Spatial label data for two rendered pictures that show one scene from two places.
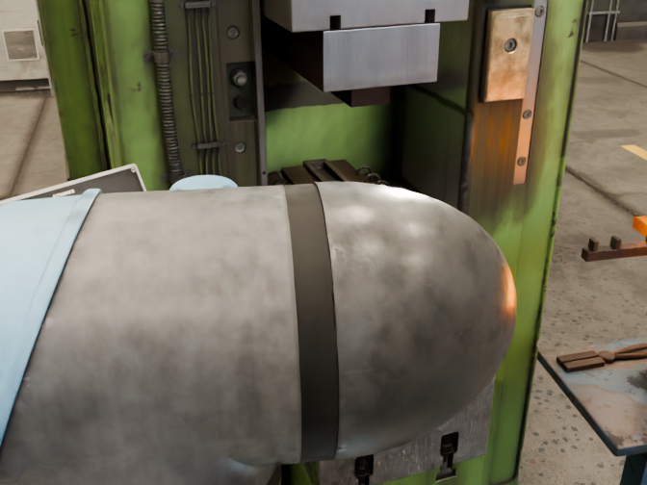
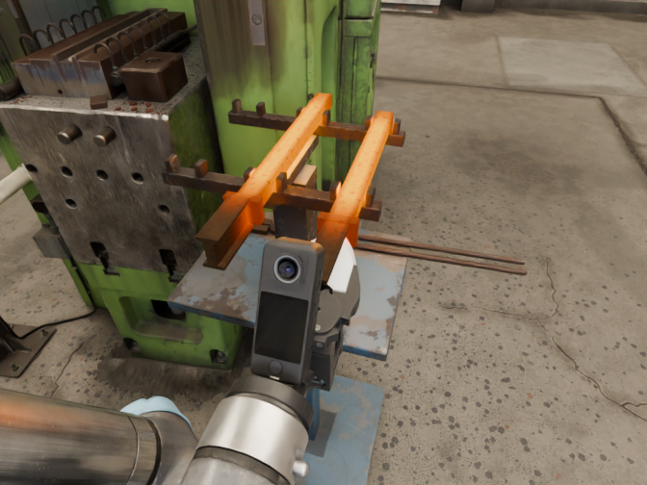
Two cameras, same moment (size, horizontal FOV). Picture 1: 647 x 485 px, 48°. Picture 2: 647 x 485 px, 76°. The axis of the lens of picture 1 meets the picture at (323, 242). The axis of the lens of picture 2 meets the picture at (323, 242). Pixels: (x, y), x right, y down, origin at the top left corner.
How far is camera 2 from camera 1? 122 cm
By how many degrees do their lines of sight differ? 27
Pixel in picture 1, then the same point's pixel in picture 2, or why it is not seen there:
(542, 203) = (294, 73)
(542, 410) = (407, 278)
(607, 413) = (205, 270)
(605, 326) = (521, 238)
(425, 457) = (149, 261)
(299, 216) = not seen: outside the picture
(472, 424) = (183, 248)
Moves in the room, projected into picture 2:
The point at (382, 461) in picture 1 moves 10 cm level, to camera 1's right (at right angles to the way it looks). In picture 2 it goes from (114, 251) to (142, 264)
